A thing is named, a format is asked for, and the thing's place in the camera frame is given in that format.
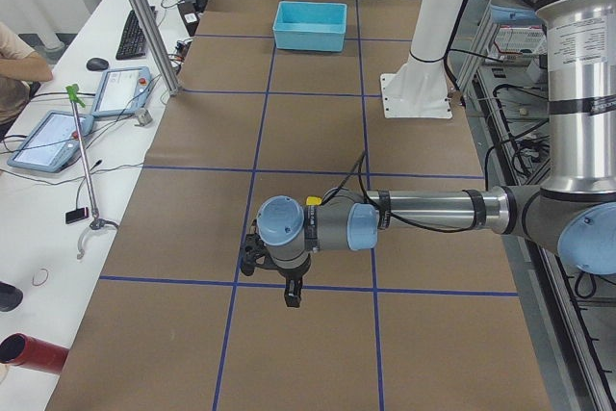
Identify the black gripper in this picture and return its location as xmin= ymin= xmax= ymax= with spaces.
xmin=241 ymin=233 xmax=308 ymax=308

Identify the yellow beetle toy car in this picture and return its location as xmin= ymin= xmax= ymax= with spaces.
xmin=305 ymin=196 xmax=322 ymax=206

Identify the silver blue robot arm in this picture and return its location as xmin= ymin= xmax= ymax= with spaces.
xmin=240 ymin=0 xmax=615 ymax=307

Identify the small black device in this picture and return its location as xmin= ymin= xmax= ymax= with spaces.
xmin=64 ymin=207 xmax=90 ymax=224

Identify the far teach pendant tablet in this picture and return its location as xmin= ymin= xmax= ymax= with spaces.
xmin=90 ymin=66 xmax=152 ymax=118

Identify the teach pendant tablet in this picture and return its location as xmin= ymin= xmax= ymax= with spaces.
xmin=7 ymin=110 xmax=81 ymax=173
xmin=90 ymin=66 xmax=152 ymax=118

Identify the light blue plastic bin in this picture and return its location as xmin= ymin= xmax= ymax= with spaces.
xmin=272 ymin=1 xmax=347 ymax=53

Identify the red cylinder tube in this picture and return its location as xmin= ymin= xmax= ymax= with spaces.
xmin=1 ymin=333 xmax=69 ymax=374

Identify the near teach pendant tablet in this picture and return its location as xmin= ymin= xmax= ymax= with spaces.
xmin=7 ymin=110 xmax=81 ymax=173

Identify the black keyboard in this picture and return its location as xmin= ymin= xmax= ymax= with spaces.
xmin=115 ymin=10 xmax=146 ymax=61

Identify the black computer mouse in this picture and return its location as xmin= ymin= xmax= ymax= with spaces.
xmin=86 ymin=57 xmax=110 ymax=71

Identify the person in beige shirt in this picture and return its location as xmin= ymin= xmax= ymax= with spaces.
xmin=0 ymin=23 xmax=53 ymax=138

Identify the green handled reacher grabber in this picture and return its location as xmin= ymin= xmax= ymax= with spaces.
xmin=65 ymin=84 xmax=119 ymax=261

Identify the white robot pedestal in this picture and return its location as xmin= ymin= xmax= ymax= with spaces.
xmin=380 ymin=0 xmax=463 ymax=119

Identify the aluminium frame post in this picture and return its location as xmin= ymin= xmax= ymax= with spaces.
xmin=129 ymin=0 xmax=180 ymax=96

